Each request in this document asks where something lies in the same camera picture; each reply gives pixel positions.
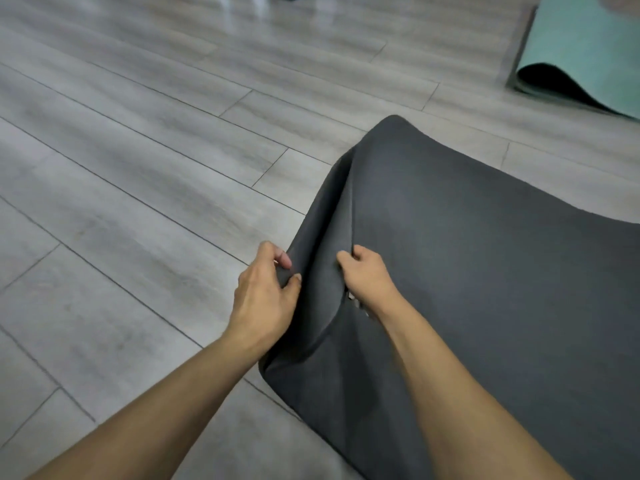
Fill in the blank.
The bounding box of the person's left hand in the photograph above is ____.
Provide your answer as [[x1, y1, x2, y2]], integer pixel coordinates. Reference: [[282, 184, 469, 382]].
[[223, 240, 303, 357]]

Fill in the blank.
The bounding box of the person's right hand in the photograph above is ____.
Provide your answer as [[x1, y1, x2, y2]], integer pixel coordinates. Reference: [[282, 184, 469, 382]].
[[335, 244, 405, 318]]

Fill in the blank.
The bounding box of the dark grey yoga mat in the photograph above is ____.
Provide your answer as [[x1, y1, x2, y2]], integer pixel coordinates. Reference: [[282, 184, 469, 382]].
[[258, 114, 640, 480]]

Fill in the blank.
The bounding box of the person's left forearm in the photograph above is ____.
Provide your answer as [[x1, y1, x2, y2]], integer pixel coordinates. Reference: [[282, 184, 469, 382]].
[[25, 333, 261, 480]]

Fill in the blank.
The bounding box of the person's right forearm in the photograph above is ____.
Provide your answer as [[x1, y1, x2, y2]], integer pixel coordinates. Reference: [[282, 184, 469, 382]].
[[375, 293, 576, 480]]

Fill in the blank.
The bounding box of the teal floor mat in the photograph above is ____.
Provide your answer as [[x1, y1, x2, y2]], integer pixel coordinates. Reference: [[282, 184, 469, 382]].
[[505, 0, 640, 121]]

